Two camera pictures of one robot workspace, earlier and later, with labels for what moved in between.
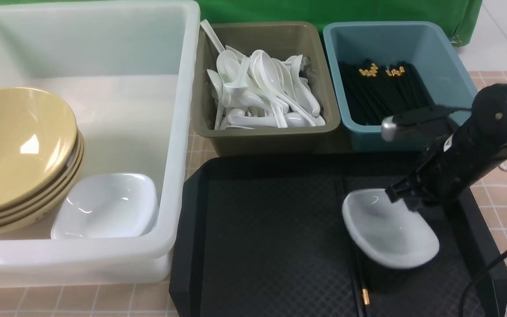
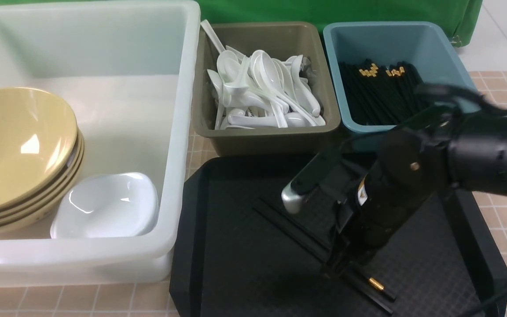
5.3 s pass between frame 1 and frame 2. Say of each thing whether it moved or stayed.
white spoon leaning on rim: stayed
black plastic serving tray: stayed
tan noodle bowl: stayed
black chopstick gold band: moved
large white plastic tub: stayed
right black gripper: moved
